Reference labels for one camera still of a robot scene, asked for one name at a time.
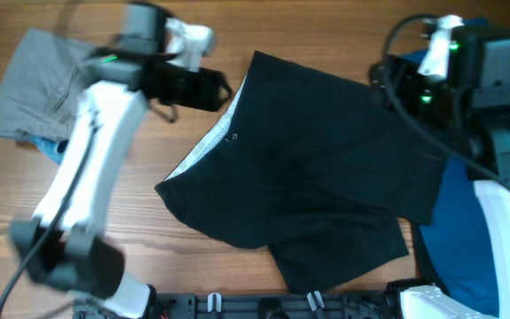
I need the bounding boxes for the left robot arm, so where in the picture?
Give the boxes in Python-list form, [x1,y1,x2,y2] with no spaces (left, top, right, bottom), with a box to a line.
[0,47,232,318]

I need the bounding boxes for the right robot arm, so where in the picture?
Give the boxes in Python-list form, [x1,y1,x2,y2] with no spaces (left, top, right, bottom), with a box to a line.
[413,128,510,318]

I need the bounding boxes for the blue polo shirt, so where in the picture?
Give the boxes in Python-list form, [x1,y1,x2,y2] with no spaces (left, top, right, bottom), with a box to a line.
[396,17,510,318]

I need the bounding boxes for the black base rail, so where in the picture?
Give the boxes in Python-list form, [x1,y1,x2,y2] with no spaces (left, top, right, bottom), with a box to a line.
[154,279,421,319]

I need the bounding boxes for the folded grey shorts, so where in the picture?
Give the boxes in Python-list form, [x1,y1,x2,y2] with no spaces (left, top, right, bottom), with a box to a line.
[0,28,94,164]

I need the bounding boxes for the black shorts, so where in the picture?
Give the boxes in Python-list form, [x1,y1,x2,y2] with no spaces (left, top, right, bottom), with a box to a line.
[156,52,445,293]

